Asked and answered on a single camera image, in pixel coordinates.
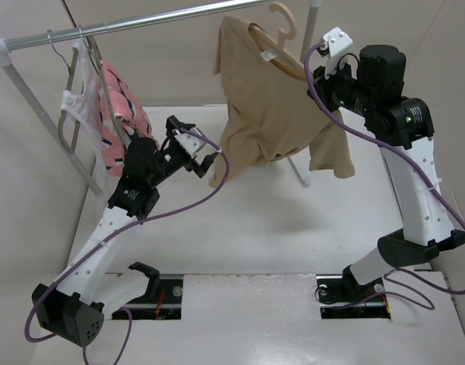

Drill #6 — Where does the beige wooden hanger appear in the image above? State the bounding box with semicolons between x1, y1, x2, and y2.
248;2;305;81

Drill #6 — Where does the metal clothes rack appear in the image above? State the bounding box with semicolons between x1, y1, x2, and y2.
0;0;321;202

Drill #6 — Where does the pink patterned garment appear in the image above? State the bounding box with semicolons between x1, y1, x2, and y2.
99;62;153;177

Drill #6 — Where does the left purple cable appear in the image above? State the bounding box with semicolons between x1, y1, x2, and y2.
24;127;230;365

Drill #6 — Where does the beige t shirt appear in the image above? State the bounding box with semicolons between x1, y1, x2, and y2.
210;16;355;187

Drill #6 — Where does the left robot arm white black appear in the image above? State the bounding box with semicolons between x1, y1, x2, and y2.
29;116;223;348

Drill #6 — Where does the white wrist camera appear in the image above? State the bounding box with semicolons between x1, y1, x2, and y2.
174;127;205;160
319;27;353;78

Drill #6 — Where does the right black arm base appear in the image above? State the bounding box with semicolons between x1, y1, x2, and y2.
315;269;391;319

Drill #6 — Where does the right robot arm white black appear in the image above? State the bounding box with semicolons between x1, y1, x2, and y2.
303;42;465;300

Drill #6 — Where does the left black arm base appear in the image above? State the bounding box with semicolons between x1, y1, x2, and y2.
124;262;184;321

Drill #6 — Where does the aluminium rail right side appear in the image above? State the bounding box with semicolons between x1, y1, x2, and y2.
419;262;452;290

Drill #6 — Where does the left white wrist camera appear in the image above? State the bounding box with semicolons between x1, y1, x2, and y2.
174;127;205;160

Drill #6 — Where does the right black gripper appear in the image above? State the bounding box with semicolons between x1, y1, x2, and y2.
308;55;377;118

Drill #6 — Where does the white garment on hanger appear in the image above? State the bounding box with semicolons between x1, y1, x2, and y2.
61;40;104;153

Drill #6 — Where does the grey hanger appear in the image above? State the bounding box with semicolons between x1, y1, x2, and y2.
57;36;102;156

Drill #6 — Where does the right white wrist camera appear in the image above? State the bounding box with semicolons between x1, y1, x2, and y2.
319;27;353;78

